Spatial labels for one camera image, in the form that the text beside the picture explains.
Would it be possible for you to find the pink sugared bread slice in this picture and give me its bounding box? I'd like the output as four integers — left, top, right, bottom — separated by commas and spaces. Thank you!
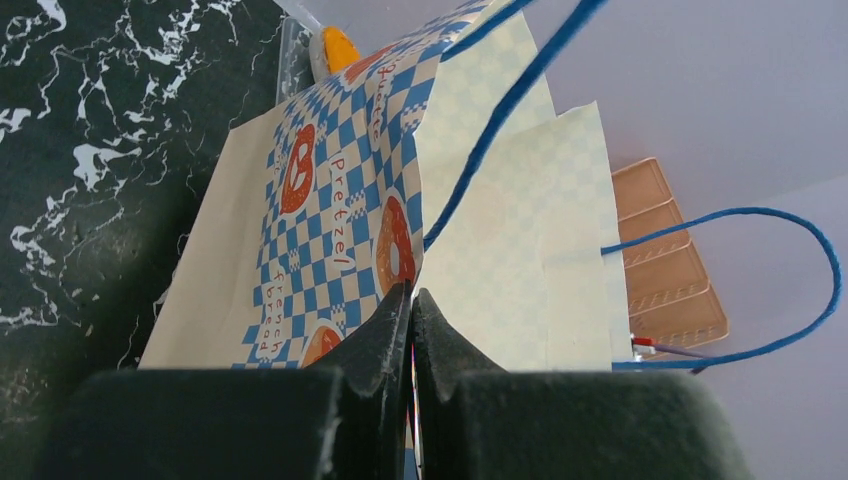
309, 26, 361, 82

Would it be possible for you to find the brown checkered paper bag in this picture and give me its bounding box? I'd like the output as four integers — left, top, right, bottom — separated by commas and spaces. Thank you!
140, 1, 647, 371

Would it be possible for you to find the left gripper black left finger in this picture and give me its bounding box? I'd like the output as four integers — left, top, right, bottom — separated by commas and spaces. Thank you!
34, 282, 412, 479

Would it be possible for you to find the pink file organizer rack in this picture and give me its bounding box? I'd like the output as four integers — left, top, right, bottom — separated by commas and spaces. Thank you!
612, 158, 730, 351

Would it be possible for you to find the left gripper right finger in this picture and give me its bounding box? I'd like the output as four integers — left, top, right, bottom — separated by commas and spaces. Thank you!
412, 290, 752, 479

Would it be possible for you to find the clear plastic tray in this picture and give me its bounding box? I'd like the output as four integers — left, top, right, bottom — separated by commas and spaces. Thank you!
275, 0, 322, 104

